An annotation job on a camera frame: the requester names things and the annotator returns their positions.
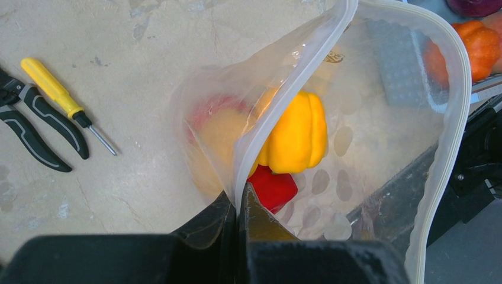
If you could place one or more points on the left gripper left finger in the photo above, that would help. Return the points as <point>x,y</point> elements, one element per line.
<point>196,252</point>

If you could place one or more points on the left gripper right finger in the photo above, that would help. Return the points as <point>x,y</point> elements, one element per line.
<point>268,253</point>

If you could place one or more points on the red bell pepper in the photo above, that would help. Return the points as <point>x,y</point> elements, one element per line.
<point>273,190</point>

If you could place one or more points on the yellow bell pepper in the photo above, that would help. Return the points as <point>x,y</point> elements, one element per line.
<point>297,142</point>

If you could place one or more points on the red apple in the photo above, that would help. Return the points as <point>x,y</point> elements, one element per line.
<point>221,118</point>

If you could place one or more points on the clear zip top bag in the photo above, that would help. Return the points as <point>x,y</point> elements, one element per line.
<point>331,56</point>

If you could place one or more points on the orange mini pumpkin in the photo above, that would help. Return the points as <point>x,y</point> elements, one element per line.
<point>483,46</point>

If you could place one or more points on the light blue plastic basket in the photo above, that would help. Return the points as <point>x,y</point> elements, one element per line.
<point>412,68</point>

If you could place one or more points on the purple red onion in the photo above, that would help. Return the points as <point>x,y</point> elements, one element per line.
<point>474,8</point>

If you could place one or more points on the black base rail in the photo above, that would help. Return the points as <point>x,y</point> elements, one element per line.
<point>429,198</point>

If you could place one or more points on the yellow handled screwdriver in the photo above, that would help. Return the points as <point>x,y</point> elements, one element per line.
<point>58,93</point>

